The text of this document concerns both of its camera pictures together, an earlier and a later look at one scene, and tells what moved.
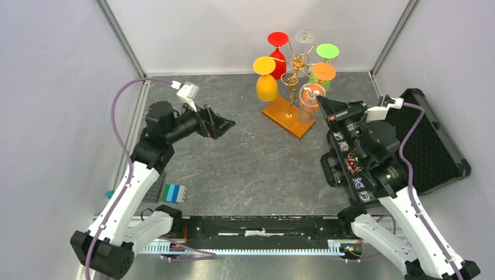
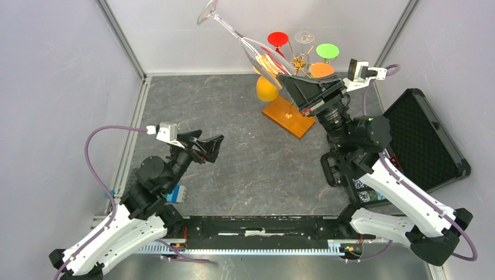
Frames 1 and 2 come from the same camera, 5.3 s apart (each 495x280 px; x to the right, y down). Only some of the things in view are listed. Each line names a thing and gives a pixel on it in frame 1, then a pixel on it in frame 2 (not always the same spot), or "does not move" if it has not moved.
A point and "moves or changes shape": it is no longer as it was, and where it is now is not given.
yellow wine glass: (267, 86) does not move
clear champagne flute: (309, 102) moves or changes shape
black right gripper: (336, 112) to (314, 93)
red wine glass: (278, 39) does not move
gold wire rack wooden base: (293, 119) does not move
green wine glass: (324, 51) does not move
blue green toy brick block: (174, 193) does not move
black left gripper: (211, 124) to (210, 147)
